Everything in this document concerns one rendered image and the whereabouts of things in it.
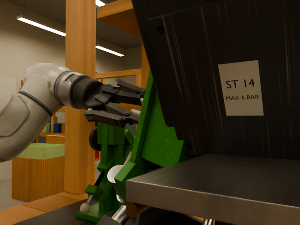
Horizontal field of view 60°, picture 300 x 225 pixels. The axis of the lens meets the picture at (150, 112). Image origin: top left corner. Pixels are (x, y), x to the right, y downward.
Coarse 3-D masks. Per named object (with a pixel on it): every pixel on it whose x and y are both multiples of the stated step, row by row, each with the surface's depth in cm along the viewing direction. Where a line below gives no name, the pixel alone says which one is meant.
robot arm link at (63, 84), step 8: (64, 72) 65; (72, 72) 65; (56, 80) 64; (64, 80) 62; (72, 80) 62; (56, 88) 63; (64, 88) 62; (72, 88) 62; (56, 96) 64; (64, 96) 62; (72, 96) 62; (64, 104) 66; (72, 104) 63
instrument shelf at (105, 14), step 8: (120, 0) 78; (128, 0) 76; (104, 8) 81; (112, 8) 80; (120, 8) 78; (128, 8) 76; (104, 16) 81; (112, 16) 81; (120, 16) 81; (128, 16) 81; (112, 24) 88; (120, 24) 88; (128, 24) 88; (136, 24) 88; (128, 32) 96; (136, 32) 96
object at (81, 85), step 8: (80, 80) 62; (88, 80) 61; (96, 80) 62; (80, 88) 60; (88, 88) 60; (96, 88) 62; (112, 88) 61; (80, 96) 60; (88, 96) 61; (104, 96) 60; (112, 96) 60; (80, 104) 61; (88, 104) 59; (96, 104) 58
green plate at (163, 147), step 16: (144, 96) 42; (144, 112) 42; (160, 112) 42; (144, 128) 42; (160, 128) 42; (144, 144) 43; (160, 144) 42; (176, 144) 40; (144, 160) 45; (160, 160) 42; (176, 160) 40
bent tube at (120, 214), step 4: (120, 208) 51; (124, 208) 51; (116, 212) 51; (120, 212) 50; (124, 212) 50; (112, 216) 50; (116, 216) 50; (120, 216) 50; (124, 216) 50; (128, 216) 50; (116, 220) 49; (120, 220) 49; (124, 220) 50; (124, 224) 50
